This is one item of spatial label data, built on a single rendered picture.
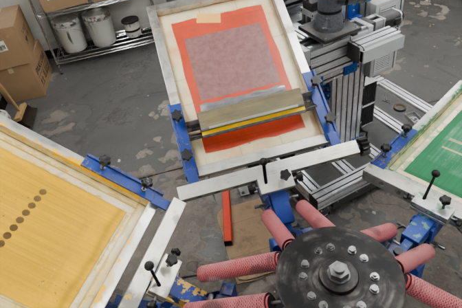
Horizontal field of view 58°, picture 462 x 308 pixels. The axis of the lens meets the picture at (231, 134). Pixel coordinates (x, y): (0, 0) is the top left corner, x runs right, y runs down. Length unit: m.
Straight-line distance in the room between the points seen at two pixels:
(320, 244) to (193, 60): 0.99
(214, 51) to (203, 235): 1.42
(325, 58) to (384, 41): 0.30
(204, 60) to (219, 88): 0.14
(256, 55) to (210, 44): 0.20
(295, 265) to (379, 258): 0.20
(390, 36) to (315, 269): 1.49
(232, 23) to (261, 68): 0.25
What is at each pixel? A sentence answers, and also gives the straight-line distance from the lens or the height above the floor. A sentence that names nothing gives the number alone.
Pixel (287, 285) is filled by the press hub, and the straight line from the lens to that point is 1.06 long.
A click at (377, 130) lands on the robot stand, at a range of 3.21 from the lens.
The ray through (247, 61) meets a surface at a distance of 1.78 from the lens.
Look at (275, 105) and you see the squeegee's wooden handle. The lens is 1.59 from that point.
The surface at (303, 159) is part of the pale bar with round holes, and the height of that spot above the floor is 1.16.
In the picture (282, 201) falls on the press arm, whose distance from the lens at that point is 1.50.
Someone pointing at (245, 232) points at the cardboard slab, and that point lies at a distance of 2.78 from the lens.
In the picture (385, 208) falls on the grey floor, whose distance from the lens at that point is 2.96.
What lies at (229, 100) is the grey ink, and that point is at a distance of 1.69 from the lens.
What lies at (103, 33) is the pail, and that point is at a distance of 5.03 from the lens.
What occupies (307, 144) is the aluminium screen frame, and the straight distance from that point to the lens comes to 1.63.
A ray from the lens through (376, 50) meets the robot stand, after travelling 2.23.
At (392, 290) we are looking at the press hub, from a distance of 1.07.
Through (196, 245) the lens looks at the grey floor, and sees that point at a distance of 2.80.
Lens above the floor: 2.22
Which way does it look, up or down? 39 degrees down
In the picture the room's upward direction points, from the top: 9 degrees counter-clockwise
